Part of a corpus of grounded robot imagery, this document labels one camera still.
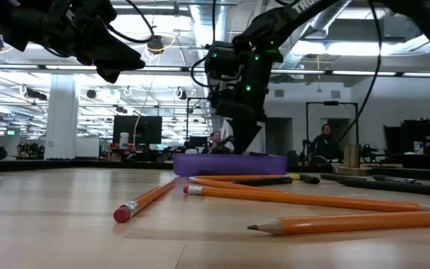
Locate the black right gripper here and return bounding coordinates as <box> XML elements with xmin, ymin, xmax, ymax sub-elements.
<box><xmin>214</xmin><ymin>80</ymin><xmax>272</xmax><ymax>155</ymax></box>

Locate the white building column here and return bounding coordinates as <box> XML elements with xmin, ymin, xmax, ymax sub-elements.
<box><xmin>44</xmin><ymin>73</ymin><xmax>80</xmax><ymax>161</ymax></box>

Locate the black gantry frame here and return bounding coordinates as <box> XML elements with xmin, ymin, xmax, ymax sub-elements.
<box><xmin>185</xmin><ymin>96</ymin><xmax>243</xmax><ymax>155</ymax></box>
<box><xmin>305</xmin><ymin>100</ymin><xmax>360</xmax><ymax>150</ymax></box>

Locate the purple plastic supply box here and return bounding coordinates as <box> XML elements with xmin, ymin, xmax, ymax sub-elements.
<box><xmin>172</xmin><ymin>152</ymin><xmax>288</xmax><ymax>177</ymax></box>

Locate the yellow hanging cord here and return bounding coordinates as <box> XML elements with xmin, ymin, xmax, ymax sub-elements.
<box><xmin>314</xmin><ymin>54</ymin><xmax>323</xmax><ymax>93</ymax></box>

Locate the orange pencil red eraser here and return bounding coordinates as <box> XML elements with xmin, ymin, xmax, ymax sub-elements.
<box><xmin>113</xmin><ymin>179</ymin><xmax>178</xmax><ymax>224</ymax></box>
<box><xmin>183</xmin><ymin>185</ymin><xmax>430</xmax><ymax>213</ymax></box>

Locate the black pen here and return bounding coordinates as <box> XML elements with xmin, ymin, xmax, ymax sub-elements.
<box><xmin>319</xmin><ymin>172</ymin><xmax>368</xmax><ymax>182</ymax></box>
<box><xmin>299</xmin><ymin>173</ymin><xmax>321</xmax><ymax>185</ymax></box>
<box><xmin>337</xmin><ymin>179</ymin><xmax>430</xmax><ymax>198</ymax></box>
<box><xmin>232</xmin><ymin>176</ymin><xmax>293</xmax><ymax>187</ymax></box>

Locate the person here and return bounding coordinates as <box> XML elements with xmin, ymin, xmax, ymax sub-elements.
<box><xmin>311</xmin><ymin>123</ymin><xmax>341</xmax><ymax>161</ymax></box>
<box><xmin>201</xmin><ymin>130</ymin><xmax>234</xmax><ymax>155</ymax></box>

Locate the clear barrel black-grip pen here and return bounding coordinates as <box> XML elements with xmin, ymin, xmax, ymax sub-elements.
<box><xmin>373</xmin><ymin>174</ymin><xmax>422</xmax><ymax>185</ymax></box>

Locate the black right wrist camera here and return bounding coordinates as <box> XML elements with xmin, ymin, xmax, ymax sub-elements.
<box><xmin>204</xmin><ymin>40</ymin><xmax>238</xmax><ymax>81</ymax></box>

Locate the black computer monitor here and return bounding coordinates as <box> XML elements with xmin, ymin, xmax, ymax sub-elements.
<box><xmin>113</xmin><ymin>115</ymin><xmax>163</xmax><ymax>147</ymax></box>

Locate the orange pencil yellow eraser cap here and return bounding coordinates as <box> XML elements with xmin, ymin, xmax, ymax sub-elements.
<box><xmin>196</xmin><ymin>173</ymin><xmax>301</xmax><ymax>182</ymax></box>

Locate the rectangular ceiling light panel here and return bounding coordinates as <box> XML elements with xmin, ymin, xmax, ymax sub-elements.
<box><xmin>291</xmin><ymin>39</ymin><xmax>430</xmax><ymax>57</ymax></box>

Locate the black equipment cabinet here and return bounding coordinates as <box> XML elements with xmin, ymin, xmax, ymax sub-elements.
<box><xmin>383</xmin><ymin>118</ymin><xmax>430</xmax><ymax>171</ymax></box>

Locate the long ceiling light rail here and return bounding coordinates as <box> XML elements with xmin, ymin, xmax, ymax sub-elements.
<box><xmin>0</xmin><ymin>64</ymin><xmax>430</xmax><ymax>78</ymax></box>

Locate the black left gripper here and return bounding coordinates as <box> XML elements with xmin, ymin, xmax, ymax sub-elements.
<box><xmin>28</xmin><ymin>0</ymin><xmax>146</xmax><ymax>84</ymax></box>

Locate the white cabinet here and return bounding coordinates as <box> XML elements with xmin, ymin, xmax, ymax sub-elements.
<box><xmin>75</xmin><ymin>137</ymin><xmax>101</xmax><ymax>158</ymax></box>

